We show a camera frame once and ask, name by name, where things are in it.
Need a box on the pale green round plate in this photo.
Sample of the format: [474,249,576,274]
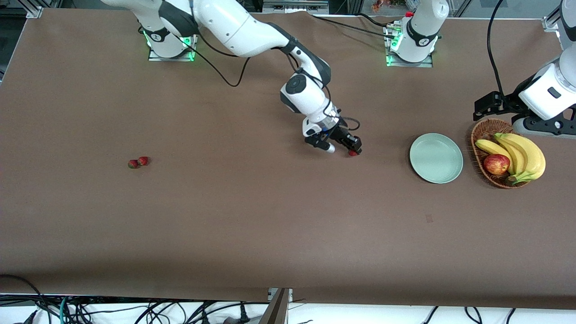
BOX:
[409,133,464,184]

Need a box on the brown wicker basket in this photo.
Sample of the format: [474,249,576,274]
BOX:
[471,118,536,189]

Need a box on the red apple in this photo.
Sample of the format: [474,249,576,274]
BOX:
[484,154,511,176]

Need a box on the yellow banana bunch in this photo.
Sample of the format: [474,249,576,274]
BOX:
[476,132,546,185]

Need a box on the brown table cover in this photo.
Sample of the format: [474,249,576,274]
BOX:
[0,8,576,311]

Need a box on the grey metal rack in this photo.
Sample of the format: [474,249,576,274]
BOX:
[262,0,330,14]

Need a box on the orange background object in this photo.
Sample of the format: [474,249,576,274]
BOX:
[372,0,406,13]

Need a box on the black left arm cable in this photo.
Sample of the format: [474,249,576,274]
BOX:
[486,0,504,97]

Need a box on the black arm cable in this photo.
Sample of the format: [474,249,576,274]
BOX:
[189,0,361,132]
[486,0,504,97]

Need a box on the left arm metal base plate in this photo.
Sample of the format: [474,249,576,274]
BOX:
[385,25,434,68]

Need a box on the thin black table cable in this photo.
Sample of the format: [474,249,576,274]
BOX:
[310,15,397,40]

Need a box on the thick black table cable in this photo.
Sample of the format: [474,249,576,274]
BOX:
[358,13,393,28]

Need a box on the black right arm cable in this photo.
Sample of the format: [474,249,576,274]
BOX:
[189,0,361,132]

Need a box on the brown wooden post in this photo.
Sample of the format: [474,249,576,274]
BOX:
[259,288,293,324]

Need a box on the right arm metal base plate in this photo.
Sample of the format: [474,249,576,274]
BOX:
[148,20,197,62]

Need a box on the tangled black cable bundle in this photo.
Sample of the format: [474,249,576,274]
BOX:
[0,274,270,324]

